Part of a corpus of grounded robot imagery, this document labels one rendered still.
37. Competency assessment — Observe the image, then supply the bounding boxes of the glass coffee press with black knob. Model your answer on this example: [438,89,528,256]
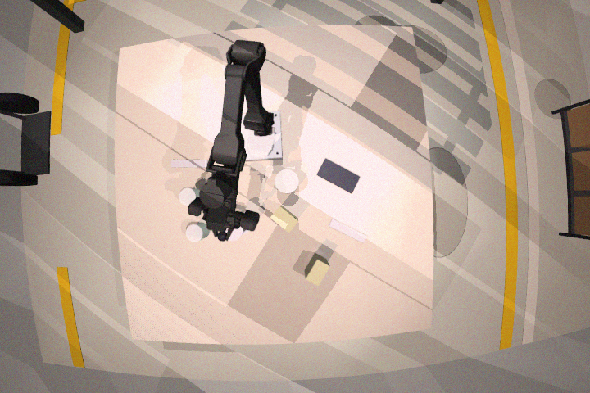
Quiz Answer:
[217,226,249,242]

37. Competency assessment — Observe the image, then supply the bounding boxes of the pale yellow box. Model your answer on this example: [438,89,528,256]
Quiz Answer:
[270,205,298,233]
[305,253,330,286]

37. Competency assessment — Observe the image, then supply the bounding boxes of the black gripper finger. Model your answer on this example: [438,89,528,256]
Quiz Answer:
[202,217,219,237]
[226,224,240,241]

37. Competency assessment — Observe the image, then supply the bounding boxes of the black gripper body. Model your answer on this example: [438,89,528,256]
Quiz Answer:
[188,191,260,232]

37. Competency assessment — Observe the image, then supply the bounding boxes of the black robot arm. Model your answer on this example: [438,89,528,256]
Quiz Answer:
[199,40,275,233]

